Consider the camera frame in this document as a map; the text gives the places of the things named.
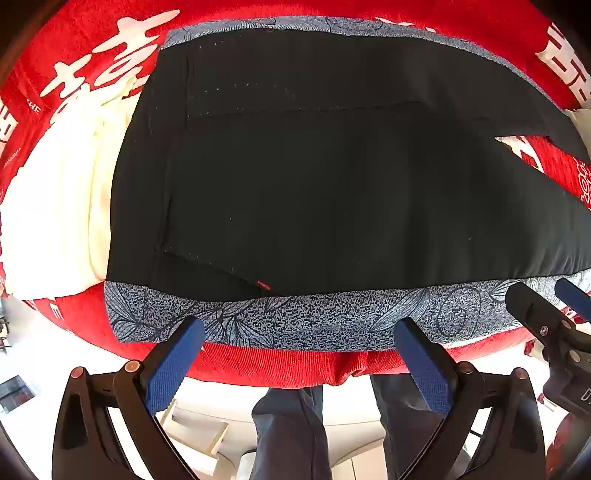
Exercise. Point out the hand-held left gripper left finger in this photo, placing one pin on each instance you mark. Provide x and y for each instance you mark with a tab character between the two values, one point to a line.
173	364

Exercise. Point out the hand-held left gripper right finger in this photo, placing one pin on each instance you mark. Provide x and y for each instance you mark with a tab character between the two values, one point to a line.
422	364

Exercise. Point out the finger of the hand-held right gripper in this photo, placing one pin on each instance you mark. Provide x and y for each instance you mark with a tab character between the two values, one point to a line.
528	309
575	302

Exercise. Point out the black pants with grey waistband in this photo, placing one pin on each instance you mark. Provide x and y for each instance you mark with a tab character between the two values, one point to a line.
323	184

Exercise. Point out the light wooden tray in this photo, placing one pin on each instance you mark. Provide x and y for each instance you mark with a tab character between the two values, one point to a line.
194	427

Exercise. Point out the person's right leg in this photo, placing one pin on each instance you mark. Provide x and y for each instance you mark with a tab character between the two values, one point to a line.
401	429

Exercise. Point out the person's leg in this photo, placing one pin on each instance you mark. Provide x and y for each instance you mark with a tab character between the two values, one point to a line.
401	429
291	434

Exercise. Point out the red printed blanket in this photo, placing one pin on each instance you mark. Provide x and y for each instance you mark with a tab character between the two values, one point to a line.
277	364

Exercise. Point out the person's left leg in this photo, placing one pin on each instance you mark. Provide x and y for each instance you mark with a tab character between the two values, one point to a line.
291	434

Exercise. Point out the cream white cloth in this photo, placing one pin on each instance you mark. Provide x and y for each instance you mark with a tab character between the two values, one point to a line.
55	221

